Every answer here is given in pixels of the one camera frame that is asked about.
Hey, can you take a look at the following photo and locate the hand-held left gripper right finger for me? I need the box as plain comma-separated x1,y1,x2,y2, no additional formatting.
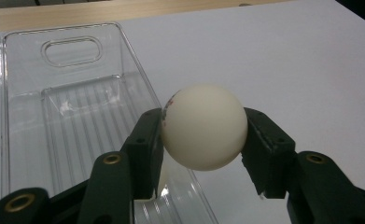
240,106,297,201

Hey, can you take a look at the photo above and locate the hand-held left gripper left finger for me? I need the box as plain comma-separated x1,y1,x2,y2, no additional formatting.
119,107,165,201

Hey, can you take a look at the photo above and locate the white table tennis ball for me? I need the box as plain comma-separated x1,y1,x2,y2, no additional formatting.
160,82,249,173

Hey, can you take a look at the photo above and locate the clear plastic container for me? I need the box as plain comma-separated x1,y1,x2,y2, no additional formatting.
0,21,220,224

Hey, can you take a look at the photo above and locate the white table cover sheet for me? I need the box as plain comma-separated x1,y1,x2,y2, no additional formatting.
0,0,365,224

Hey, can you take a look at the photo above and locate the wooden table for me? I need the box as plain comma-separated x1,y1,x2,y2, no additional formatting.
0,0,294,35

